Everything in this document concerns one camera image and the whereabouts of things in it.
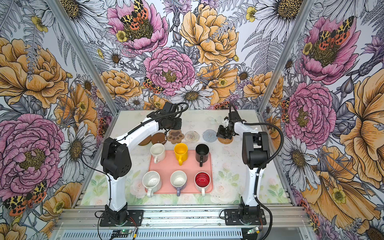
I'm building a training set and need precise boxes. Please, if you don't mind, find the round tan wicker coaster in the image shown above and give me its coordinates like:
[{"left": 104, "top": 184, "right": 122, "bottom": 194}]
[{"left": 218, "top": 137, "right": 234, "bottom": 145}]

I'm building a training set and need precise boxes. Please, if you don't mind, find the light blue woven coaster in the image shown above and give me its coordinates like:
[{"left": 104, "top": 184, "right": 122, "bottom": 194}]
[{"left": 203, "top": 130, "right": 218, "bottom": 143}]

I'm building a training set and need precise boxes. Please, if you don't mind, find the cork paw print coaster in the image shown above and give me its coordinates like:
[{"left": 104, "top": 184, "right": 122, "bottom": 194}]
[{"left": 167, "top": 130, "right": 185, "bottom": 145}]

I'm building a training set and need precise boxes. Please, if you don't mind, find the scratched round wooden coaster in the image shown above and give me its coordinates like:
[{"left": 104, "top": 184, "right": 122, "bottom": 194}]
[{"left": 151, "top": 133, "right": 167, "bottom": 145}]

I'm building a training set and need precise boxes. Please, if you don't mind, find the white multicolour woven coaster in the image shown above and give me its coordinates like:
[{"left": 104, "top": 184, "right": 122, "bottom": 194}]
[{"left": 185, "top": 131, "right": 200, "bottom": 143}]

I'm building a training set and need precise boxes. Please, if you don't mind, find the round dark wooden coaster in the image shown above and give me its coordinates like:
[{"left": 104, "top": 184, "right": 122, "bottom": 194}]
[{"left": 139, "top": 135, "right": 152, "bottom": 146}]

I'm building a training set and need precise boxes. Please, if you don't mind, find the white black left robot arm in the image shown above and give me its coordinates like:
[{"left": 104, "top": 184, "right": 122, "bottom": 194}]
[{"left": 101, "top": 102, "right": 189, "bottom": 227}]

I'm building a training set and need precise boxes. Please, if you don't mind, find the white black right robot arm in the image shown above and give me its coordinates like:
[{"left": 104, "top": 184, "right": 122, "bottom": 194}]
[{"left": 217, "top": 111, "right": 270, "bottom": 226}]

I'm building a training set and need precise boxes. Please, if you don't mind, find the black mug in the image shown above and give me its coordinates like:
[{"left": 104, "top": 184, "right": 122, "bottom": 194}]
[{"left": 195, "top": 144, "right": 210, "bottom": 167}]

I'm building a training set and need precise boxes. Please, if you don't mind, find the white mug back left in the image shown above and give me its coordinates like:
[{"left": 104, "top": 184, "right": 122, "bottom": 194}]
[{"left": 150, "top": 143, "right": 166, "bottom": 164}]

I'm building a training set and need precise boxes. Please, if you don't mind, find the yellow mug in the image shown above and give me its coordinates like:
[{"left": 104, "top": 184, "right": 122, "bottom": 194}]
[{"left": 174, "top": 143, "right": 189, "bottom": 166}]

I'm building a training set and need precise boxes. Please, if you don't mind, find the pink rectangular tray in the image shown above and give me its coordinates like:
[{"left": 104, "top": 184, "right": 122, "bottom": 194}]
[{"left": 149, "top": 150, "right": 213, "bottom": 195}]

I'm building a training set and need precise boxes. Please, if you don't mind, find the white mug red inside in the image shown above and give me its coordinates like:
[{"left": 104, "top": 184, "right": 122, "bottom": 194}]
[{"left": 194, "top": 172, "right": 211, "bottom": 197}]

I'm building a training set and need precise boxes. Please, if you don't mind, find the white mug front left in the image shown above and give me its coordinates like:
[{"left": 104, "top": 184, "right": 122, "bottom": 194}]
[{"left": 142, "top": 171, "right": 162, "bottom": 198}]

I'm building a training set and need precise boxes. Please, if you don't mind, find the small green circuit board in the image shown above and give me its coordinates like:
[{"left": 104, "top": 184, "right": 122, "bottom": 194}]
[{"left": 110, "top": 229, "right": 138, "bottom": 240}]

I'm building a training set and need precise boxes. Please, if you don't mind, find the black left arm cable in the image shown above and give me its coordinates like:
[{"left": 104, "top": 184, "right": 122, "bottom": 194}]
[{"left": 80, "top": 101, "right": 190, "bottom": 240}]

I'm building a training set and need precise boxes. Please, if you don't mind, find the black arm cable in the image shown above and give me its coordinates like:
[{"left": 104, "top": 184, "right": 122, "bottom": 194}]
[
  {"left": 80, "top": 101, "right": 190, "bottom": 240},
  {"left": 229, "top": 103, "right": 285, "bottom": 240}
]

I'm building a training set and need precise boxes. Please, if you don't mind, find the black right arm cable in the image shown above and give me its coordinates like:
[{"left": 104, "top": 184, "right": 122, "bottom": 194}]
[{"left": 229, "top": 103, "right": 285, "bottom": 240}]

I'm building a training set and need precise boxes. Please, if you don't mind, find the white mug purple handle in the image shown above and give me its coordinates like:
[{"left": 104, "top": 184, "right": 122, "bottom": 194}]
[{"left": 170, "top": 171, "right": 188, "bottom": 197}]

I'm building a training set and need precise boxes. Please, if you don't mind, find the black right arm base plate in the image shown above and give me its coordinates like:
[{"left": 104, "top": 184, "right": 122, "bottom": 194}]
[{"left": 224, "top": 209, "right": 267, "bottom": 226}]

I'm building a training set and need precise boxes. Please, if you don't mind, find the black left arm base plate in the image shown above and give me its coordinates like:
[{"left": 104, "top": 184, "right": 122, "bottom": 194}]
[{"left": 99, "top": 209, "right": 144, "bottom": 227}]

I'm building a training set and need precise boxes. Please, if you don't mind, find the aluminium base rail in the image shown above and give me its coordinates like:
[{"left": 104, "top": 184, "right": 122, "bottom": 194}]
[{"left": 56, "top": 205, "right": 310, "bottom": 230}]

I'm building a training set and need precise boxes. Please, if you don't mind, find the aluminium corner post right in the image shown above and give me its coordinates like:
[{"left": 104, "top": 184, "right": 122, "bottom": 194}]
[{"left": 257, "top": 0, "right": 316, "bottom": 114}]

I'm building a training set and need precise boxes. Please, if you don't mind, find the white vented cable duct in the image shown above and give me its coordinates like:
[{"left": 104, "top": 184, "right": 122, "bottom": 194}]
[{"left": 57, "top": 228, "right": 243, "bottom": 240}]

